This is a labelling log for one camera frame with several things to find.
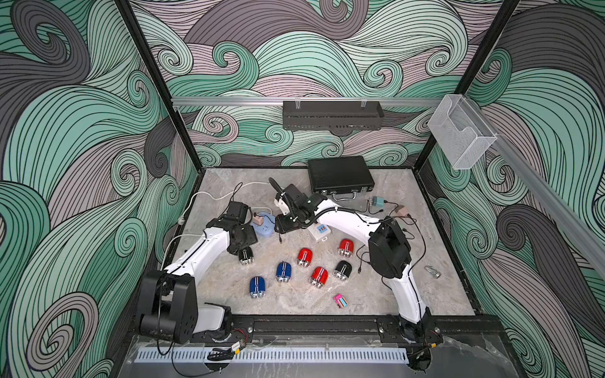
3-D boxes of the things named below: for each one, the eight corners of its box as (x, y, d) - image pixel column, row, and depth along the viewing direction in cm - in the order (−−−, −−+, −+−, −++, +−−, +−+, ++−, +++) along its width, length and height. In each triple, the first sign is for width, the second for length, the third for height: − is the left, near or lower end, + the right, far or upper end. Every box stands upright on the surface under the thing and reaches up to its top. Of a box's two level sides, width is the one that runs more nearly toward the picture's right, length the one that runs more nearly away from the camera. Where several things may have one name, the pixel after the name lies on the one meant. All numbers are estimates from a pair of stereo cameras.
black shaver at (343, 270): (332, 274, 87) (333, 271, 84) (339, 261, 90) (340, 257, 88) (346, 283, 85) (348, 280, 82) (353, 269, 88) (354, 265, 86)
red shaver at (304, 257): (295, 264, 89) (295, 261, 87) (299, 249, 93) (299, 245, 91) (309, 268, 88) (310, 265, 86) (313, 252, 92) (313, 249, 90)
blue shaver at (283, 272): (276, 282, 85) (275, 279, 82) (277, 265, 89) (276, 261, 87) (290, 282, 85) (290, 279, 82) (291, 265, 89) (291, 261, 87)
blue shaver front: (249, 298, 82) (248, 295, 79) (251, 278, 86) (250, 276, 84) (264, 298, 82) (263, 295, 79) (266, 278, 86) (265, 276, 84)
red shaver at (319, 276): (308, 281, 85) (308, 278, 83) (316, 267, 89) (317, 263, 86) (321, 290, 83) (322, 287, 81) (329, 275, 87) (330, 272, 84)
